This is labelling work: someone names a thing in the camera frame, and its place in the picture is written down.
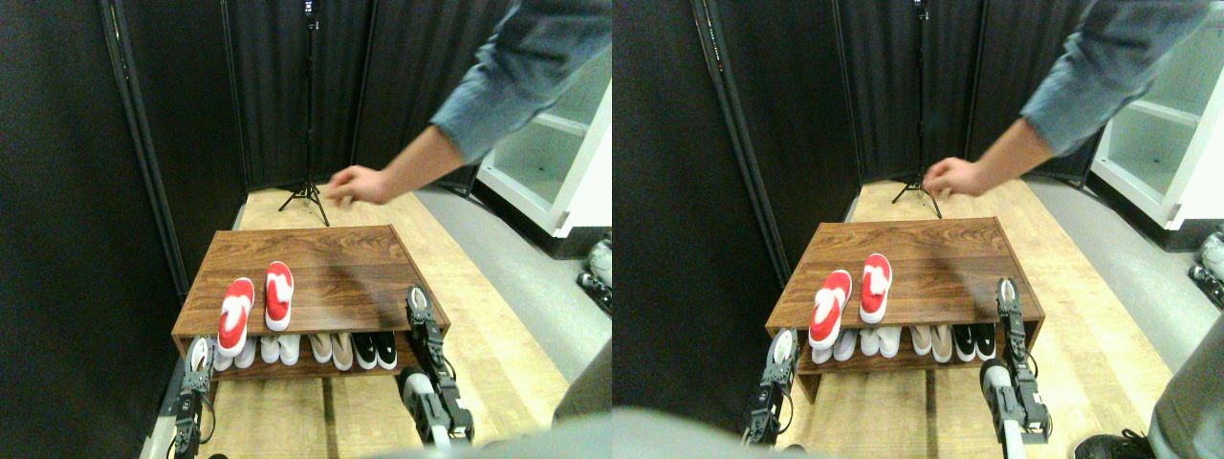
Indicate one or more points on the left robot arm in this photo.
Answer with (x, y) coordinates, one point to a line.
(765, 426)
(186, 435)

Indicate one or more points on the grey and black device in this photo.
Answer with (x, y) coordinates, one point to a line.
(601, 263)
(1213, 258)

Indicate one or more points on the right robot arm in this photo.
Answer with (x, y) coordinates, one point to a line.
(1025, 411)
(445, 413)

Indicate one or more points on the red shoe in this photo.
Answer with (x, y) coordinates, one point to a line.
(277, 308)
(232, 335)
(825, 325)
(873, 304)

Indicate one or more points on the white shelf unit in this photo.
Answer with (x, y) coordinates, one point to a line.
(1157, 163)
(564, 182)

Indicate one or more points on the black shoe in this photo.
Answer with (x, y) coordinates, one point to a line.
(964, 345)
(385, 352)
(364, 354)
(985, 344)

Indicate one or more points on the black tripod stand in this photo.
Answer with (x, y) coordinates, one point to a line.
(310, 96)
(922, 96)

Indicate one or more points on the grey curtain stand foot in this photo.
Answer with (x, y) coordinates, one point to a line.
(159, 430)

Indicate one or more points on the person's hand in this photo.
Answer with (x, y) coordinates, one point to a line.
(956, 177)
(359, 185)

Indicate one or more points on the lilac shoe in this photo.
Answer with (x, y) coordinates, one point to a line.
(822, 355)
(246, 354)
(844, 346)
(226, 362)

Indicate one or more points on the brown shoe rack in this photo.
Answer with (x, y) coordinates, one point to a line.
(947, 273)
(354, 277)

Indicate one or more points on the person's legs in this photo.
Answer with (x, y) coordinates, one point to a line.
(1191, 411)

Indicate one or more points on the black curtain stand pole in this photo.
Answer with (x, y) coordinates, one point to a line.
(143, 143)
(741, 143)

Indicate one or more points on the beige shoe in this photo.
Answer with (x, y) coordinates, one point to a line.
(942, 346)
(320, 348)
(920, 341)
(341, 354)

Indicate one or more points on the white shoe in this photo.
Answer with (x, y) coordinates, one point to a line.
(289, 351)
(869, 343)
(270, 350)
(888, 343)

